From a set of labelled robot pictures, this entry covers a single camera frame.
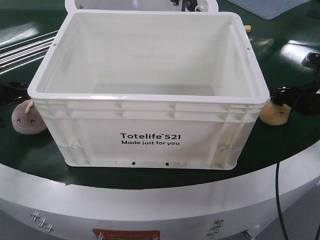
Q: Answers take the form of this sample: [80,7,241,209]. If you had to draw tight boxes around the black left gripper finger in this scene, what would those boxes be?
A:
[0,81,30,107]

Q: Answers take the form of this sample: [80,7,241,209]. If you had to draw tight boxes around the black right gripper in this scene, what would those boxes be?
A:
[270,52,320,116]

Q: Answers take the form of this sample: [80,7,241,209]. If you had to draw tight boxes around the yellow smiling plush ball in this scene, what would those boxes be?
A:
[259,100,291,126]

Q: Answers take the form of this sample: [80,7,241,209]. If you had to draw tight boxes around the pink smiling plush ball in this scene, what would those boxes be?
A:
[11,99,47,135]

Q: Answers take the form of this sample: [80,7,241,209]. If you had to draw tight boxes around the white plastic tote crate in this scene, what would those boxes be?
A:
[28,10,269,170]

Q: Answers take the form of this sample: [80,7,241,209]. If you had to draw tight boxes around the chrome roller rails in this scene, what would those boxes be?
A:
[0,30,58,73]

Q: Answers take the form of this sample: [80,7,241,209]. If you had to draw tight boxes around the clear plastic storage bin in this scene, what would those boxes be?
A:
[229,0,309,20]

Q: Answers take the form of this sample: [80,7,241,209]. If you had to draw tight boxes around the white round table base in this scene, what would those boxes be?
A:
[0,143,320,240]

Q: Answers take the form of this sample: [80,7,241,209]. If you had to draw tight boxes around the black bearing mechanism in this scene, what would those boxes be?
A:
[170,0,204,12]

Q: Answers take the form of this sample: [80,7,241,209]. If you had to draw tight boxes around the red warning label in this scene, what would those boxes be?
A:
[92,228,161,240]

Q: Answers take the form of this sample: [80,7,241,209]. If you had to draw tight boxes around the white inner turntable ring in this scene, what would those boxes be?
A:
[64,0,220,13]

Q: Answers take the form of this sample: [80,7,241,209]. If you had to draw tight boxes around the black cable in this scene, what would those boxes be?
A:
[274,74,317,240]

